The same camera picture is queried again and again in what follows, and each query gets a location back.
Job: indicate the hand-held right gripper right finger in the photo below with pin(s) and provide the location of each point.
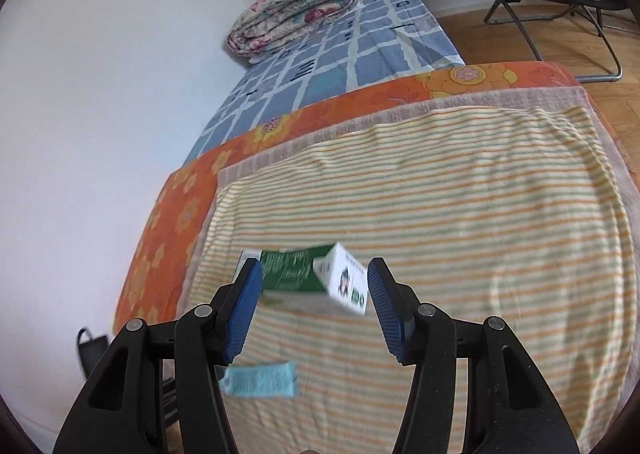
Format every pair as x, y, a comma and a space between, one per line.
387, 314

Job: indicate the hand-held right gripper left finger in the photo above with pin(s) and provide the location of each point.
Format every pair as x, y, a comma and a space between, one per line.
245, 314

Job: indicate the green and white box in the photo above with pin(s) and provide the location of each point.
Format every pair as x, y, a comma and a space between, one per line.
290, 274

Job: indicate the light blue cloth piece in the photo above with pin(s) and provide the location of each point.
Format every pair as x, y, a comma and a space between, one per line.
260, 380

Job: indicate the yellow striped towel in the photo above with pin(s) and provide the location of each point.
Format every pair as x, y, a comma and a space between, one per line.
450, 209

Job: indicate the orange floral bed sheet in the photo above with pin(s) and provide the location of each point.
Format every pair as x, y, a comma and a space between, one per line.
170, 214

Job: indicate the black bag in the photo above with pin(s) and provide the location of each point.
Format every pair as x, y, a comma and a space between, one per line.
92, 351

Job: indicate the beige checked towel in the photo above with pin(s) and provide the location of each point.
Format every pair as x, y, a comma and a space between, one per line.
500, 99

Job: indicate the blue checked bed sheet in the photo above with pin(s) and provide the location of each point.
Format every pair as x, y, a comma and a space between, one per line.
325, 69

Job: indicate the folded floral quilt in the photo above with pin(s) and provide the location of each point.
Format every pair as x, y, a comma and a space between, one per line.
290, 9

